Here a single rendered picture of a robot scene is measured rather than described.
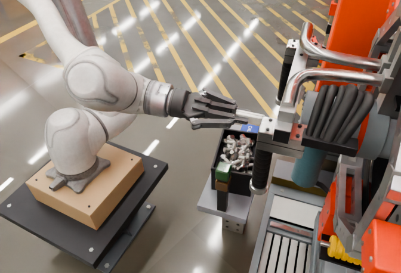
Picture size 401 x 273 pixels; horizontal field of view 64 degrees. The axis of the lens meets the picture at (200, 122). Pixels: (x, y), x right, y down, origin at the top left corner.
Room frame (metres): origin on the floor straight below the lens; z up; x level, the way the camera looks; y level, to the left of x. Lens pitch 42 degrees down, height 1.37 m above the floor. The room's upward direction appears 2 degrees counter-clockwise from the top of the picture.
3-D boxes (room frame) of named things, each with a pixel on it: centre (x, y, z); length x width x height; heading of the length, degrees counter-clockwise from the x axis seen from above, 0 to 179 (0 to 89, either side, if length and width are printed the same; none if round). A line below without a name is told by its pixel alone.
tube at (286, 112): (0.48, -0.26, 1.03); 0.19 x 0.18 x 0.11; 69
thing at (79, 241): (0.83, 0.49, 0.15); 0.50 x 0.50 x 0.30; 62
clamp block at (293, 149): (0.44, -0.16, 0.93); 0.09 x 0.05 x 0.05; 69
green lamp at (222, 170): (0.59, -0.06, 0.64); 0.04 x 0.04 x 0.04; 69
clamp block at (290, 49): (0.76, -0.28, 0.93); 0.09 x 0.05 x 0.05; 69
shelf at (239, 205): (0.78, -0.13, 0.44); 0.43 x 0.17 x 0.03; 159
